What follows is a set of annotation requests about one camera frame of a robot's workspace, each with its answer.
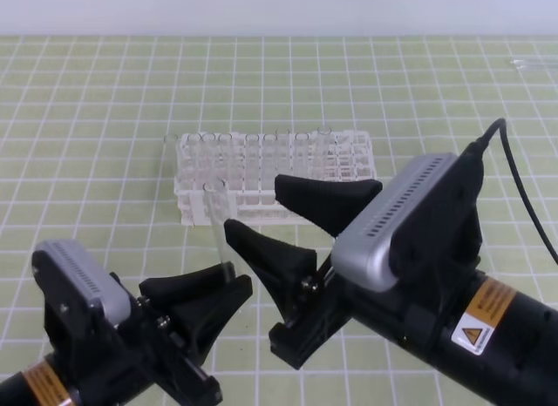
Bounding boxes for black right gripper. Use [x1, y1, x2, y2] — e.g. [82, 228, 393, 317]
[221, 173, 485, 371]

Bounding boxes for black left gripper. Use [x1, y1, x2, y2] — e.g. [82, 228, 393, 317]
[44, 264, 253, 405]

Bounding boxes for clear glass test tube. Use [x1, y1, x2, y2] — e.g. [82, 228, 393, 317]
[203, 177, 235, 281]

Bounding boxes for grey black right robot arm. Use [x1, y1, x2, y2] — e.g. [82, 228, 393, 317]
[224, 174, 557, 405]

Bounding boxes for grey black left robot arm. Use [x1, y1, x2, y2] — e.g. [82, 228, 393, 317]
[1, 263, 253, 405]

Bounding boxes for test tube in rack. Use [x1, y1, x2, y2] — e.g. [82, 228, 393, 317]
[314, 125, 331, 179]
[293, 132, 310, 178]

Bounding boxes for white plastic test tube rack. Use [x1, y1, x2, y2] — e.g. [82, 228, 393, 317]
[165, 129, 377, 226]

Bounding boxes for green checkered tablecloth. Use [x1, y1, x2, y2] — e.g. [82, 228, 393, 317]
[1, 36, 557, 405]

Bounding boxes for clear spare glass tube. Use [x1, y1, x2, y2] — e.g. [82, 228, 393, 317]
[510, 58, 558, 71]

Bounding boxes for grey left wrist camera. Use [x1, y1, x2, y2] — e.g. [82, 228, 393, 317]
[31, 239, 132, 337]

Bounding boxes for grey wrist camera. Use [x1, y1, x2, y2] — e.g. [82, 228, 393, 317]
[31, 239, 132, 337]
[330, 152, 484, 293]

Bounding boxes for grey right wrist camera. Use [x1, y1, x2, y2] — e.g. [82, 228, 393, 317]
[330, 152, 484, 293]

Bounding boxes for black right camera cable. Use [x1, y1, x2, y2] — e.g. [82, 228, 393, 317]
[461, 117, 558, 266]

